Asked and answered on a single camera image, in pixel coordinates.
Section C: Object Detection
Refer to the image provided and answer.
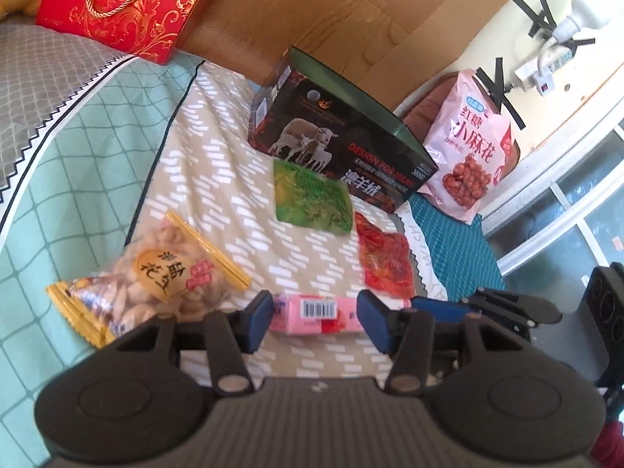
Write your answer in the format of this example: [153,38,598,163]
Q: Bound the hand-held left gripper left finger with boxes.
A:
[114,290,275,398]

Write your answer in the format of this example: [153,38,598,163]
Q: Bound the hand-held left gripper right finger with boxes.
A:
[356,290,518,398]

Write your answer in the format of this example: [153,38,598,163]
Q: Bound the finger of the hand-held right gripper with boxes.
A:
[411,289,562,341]

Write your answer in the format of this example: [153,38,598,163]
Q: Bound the pink snack bar packet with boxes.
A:
[269,294,365,336]

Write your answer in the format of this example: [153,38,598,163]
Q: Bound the red snack packet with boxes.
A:
[354,212,416,299]

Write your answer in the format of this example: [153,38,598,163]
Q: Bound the clear peanut bag gold edges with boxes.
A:
[46,212,252,350]

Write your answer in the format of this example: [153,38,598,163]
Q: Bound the green snack packet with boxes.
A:
[273,158,354,236]

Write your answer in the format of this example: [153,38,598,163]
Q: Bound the black sheep print box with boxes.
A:
[247,46,442,214]

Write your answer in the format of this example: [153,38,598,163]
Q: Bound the large pink snack bag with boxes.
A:
[417,69,518,225]

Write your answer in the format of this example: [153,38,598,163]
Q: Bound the patchwork bed sheet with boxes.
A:
[0,22,508,452]

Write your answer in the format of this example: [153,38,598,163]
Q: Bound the white plug adapter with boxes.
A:
[514,61,557,96]

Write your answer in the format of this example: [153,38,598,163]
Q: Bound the white power strip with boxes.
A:
[536,45,574,80]

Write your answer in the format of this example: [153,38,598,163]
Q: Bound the brown wooden headboard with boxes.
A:
[174,0,543,114]

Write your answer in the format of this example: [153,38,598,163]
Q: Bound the red gold gift bag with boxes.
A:
[36,0,236,66]

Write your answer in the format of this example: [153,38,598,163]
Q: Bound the white window frame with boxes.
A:
[482,119,624,281]

